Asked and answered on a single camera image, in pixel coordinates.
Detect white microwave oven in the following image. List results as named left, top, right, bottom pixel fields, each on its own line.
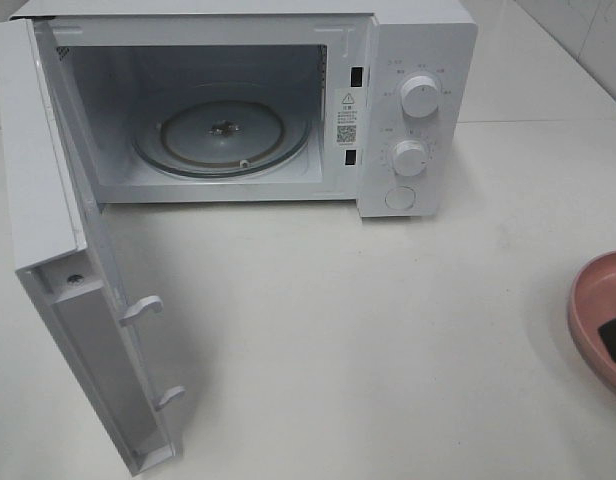
left=4, top=1, right=478, bottom=218

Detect white timer knob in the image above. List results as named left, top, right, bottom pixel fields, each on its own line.
left=391, top=140, right=429, bottom=177

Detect glass microwave turntable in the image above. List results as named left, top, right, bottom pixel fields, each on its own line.
left=131, top=82, right=320, bottom=179

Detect pink round plate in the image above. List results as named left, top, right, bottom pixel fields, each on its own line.
left=567, top=251, right=616, bottom=395

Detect white microwave door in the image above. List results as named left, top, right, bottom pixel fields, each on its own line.
left=0, top=18, right=184, bottom=475

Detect upper white power knob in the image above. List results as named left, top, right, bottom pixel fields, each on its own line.
left=399, top=73, right=441, bottom=118

